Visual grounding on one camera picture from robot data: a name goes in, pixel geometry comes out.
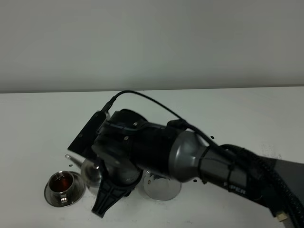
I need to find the steel teapot base tray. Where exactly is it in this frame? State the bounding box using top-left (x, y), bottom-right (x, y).
top-left (142, 171), bottom-right (182, 201)

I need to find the steel teacup far left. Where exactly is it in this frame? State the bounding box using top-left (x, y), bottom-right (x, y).
top-left (48, 171), bottom-right (75, 204)

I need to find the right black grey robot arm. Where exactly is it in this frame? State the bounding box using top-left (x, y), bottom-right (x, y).
top-left (68, 109), bottom-right (304, 226)

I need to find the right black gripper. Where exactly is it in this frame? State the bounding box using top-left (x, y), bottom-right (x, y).
top-left (68, 109), bottom-right (147, 218)

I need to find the stainless steel teapot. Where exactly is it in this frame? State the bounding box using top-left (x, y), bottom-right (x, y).
top-left (65, 154), bottom-right (143, 190)

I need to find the right black camera cable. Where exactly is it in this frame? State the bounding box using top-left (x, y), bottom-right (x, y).
top-left (101, 90), bottom-right (228, 152)

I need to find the steel saucer far left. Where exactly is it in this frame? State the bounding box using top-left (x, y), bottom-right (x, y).
top-left (44, 171), bottom-right (86, 208)

